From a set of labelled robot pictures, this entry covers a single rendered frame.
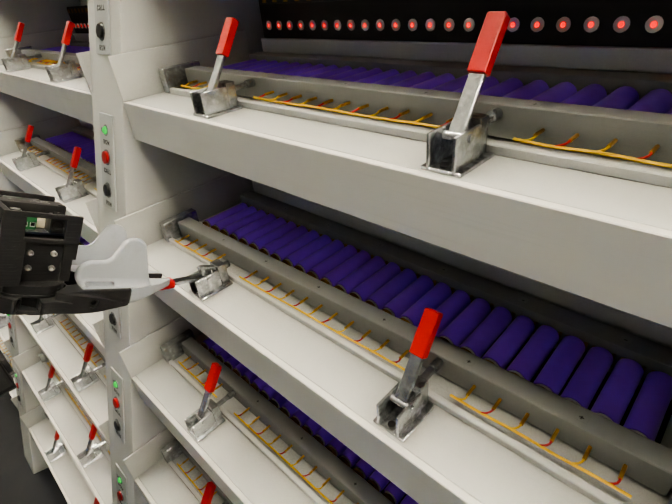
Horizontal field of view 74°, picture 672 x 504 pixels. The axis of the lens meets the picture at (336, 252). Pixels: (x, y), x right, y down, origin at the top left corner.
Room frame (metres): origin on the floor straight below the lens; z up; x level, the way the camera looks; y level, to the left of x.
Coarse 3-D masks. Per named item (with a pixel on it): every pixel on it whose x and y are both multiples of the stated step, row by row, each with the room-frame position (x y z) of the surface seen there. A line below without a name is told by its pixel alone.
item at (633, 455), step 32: (192, 224) 0.56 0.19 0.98; (224, 256) 0.51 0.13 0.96; (256, 256) 0.47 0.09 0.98; (288, 288) 0.43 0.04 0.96; (320, 288) 0.41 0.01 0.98; (352, 320) 0.38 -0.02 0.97; (384, 320) 0.36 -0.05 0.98; (448, 352) 0.32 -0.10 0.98; (480, 384) 0.29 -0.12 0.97; (512, 384) 0.28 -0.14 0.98; (544, 416) 0.26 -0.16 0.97; (576, 416) 0.25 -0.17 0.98; (544, 448) 0.24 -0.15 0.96; (576, 448) 0.25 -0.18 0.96; (608, 448) 0.24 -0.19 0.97; (640, 448) 0.23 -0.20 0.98; (640, 480) 0.23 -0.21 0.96
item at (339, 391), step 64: (192, 192) 0.61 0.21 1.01; (448, 256) 0.44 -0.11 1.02; (192, 320) 0.46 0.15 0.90; (256, 320) 0.40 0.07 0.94; (320, 320) 0.39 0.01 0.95; (640, 320) 0.32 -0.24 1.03; (320, 384) 0.32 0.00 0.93; (384, 384) 0.31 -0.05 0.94; (448, 384) 0.31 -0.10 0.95; (384, 448) 0.26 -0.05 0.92; (448, 448) 0.26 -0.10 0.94
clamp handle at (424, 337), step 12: (432, 312) 0.29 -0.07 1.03; (420, 324) 0.29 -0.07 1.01; (432, 324) 0.29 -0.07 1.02; (420, 336) 0.29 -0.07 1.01; (432, 336) 0.28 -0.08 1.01; (420, 348) 0.28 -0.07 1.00; (408, 360) 0.29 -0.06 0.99; (420, 360) 0.28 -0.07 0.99; (408, 372) 0.28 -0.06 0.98; (408, 384) 0.28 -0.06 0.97; (396, 396) 0.28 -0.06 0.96; (408, 396) 0.27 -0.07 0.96
